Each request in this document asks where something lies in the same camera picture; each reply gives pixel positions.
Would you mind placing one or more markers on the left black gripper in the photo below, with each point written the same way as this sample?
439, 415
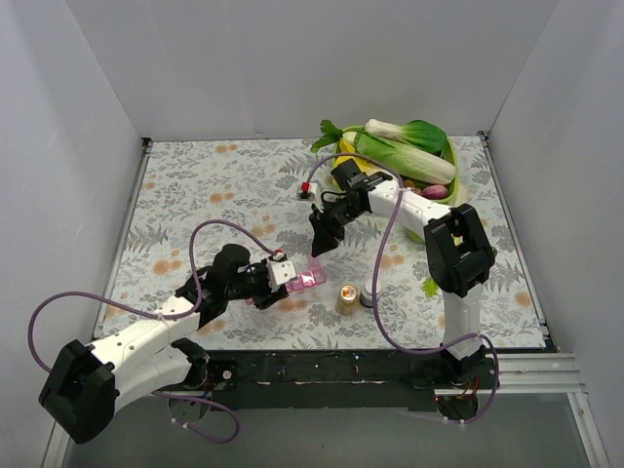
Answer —
268, 291

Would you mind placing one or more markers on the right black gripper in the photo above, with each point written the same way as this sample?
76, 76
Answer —
329, 222

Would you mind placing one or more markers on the clear bottle of yellow pills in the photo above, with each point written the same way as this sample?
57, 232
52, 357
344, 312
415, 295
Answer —
347, 300

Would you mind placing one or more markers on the pink weekly pill organizer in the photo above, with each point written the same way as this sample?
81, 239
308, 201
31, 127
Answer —
313, 275

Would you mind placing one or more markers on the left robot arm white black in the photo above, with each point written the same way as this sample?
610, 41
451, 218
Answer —
89, 383

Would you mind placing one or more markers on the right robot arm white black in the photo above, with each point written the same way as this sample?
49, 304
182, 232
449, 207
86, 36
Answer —
459, 254

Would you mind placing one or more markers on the white bottle blue label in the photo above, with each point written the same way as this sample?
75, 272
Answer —
365, 295

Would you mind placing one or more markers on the yellow napa cabbage toy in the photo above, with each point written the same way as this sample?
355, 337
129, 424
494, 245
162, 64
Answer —
347, 172

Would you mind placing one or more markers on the round green cabbage toy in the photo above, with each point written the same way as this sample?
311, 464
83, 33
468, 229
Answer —
414, 234

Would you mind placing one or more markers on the leafy green herb toy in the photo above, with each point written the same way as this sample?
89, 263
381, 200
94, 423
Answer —
331, 134

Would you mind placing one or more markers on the purple onion toy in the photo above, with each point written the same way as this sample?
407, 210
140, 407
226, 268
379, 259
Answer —
435, 192

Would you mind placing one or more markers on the celery stalk toy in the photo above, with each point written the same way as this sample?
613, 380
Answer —
430, 288

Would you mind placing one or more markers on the green napa cabbage toy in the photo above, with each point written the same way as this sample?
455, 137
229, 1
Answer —
404, 159

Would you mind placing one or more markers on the green plastic tray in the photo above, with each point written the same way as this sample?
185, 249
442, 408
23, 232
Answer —
344, 148

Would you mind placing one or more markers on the bok choy toy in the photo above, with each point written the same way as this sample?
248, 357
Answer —
418, 133

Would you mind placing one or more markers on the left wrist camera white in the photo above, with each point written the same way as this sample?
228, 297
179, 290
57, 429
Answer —
281, 270

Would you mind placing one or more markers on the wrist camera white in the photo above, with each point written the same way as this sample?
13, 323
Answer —
281, 270
310, 192

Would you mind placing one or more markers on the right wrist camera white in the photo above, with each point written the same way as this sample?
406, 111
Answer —
310, 192

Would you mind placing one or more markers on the black front table rail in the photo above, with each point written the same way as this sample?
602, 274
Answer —
342, 379

